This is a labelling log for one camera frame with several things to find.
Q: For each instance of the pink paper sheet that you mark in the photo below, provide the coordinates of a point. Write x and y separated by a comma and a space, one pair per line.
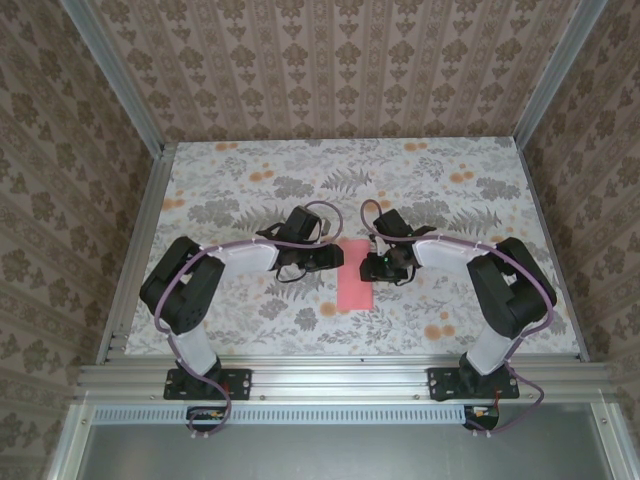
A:
355, 290

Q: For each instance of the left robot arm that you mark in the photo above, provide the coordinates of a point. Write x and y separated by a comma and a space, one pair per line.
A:
175, 295

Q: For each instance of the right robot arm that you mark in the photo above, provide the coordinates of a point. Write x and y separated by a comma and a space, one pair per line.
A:
510, 295

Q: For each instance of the floral patterned table cover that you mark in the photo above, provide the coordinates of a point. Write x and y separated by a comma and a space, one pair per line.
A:
300, 165

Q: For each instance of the black connector board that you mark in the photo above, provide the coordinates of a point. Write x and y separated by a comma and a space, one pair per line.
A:
197, 417
487, 420

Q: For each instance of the grey metal panel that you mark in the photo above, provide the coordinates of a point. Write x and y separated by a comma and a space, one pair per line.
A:
325, 450

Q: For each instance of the aluminium front frame rail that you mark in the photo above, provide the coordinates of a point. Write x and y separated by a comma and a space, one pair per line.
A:
340, 382

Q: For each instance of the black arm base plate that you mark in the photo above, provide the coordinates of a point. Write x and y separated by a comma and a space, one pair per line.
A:
440, 385
240, 385

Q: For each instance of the aluminium side frame rail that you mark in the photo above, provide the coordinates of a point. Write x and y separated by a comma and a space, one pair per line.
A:
140, 250

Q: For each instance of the aluminium upright frame post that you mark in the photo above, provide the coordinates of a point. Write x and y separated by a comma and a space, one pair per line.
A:
125, 85
551, 75

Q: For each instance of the aluminium lower frame bar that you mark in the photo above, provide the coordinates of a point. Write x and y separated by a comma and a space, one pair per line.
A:
70, 450
612, 440

